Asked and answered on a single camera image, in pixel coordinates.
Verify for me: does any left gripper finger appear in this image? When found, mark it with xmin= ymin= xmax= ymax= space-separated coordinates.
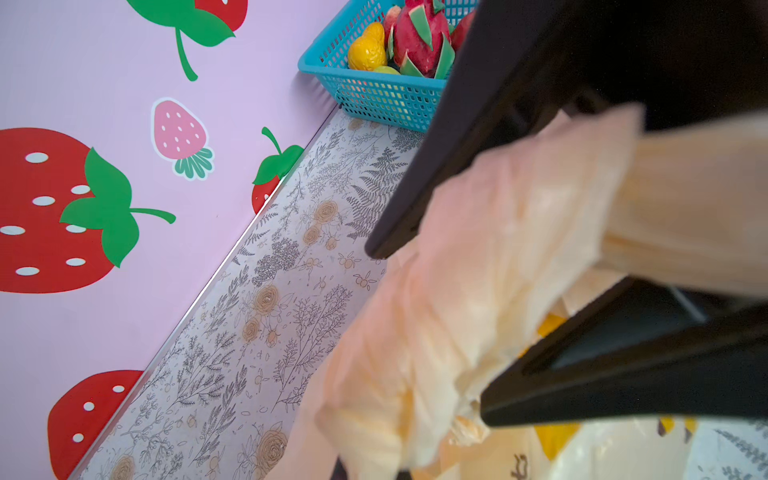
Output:
xmin=330 ymin=458 xmax=413 ymax=480

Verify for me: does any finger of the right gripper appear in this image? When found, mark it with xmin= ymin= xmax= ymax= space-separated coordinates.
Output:
xmin=480 ymin=278 xmax=767 ymax=427
xmin=365 ymin=0 xmax=767 ymax=259

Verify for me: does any translucent beige plastic bag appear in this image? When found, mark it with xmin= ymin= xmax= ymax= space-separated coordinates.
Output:
xmin=270 ymin=104 xmax=767 ymax=479

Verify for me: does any red fake apple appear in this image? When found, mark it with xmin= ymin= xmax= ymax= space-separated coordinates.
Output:
xmin=451 ymin=11 xmax=475 ymax=53

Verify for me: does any pink fake dragon fruit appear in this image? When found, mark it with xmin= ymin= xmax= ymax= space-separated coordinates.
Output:
xmin=384 ymin=0 xmax=456 ymax=80

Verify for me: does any green fake pear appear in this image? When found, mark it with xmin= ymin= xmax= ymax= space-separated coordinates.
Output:
xmin=373 ymin=66 xmax=400 ymax=75

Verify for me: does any orange yellow fake mango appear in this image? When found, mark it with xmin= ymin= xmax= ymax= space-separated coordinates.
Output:
xmin=347 ymin=22 xmax=388 ymax=72

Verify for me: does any teal plastic basket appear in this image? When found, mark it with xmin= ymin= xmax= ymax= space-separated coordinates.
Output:
xmin=298 ymin=1 xmax=453 ymax=132

